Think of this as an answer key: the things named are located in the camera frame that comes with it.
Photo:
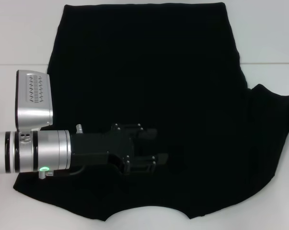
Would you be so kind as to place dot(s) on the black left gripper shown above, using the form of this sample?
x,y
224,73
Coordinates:
x,y
101,147

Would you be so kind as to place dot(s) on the black shirt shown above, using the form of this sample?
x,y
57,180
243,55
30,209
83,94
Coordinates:
x,y
170,72

